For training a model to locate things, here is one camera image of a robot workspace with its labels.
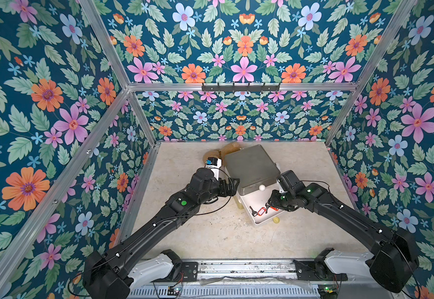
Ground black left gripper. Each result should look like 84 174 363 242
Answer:
194 176 240 206

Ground yellow bottom drawer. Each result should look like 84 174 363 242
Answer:
235 197 244 209

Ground red tagged key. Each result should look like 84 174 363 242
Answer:
249 206 267 218

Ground white drawer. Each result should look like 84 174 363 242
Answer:
240 183 285 226

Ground grey three-drawer cabinet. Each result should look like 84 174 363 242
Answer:
223 144 282 210

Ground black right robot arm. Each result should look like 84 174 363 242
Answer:
267 171 420 294

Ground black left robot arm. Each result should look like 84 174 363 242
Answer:
82 168 240 299

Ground brown plush teddy bear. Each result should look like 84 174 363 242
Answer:
203 142 242 167

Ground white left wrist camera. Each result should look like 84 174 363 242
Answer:
204 157 222 180

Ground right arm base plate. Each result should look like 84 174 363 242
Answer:
292 247 348 282

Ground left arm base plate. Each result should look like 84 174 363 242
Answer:
155 249 199 283

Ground aluminium front rail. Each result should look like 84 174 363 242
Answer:
129 259 408 299

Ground black wall hook rack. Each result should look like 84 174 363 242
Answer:
201 83 281 93

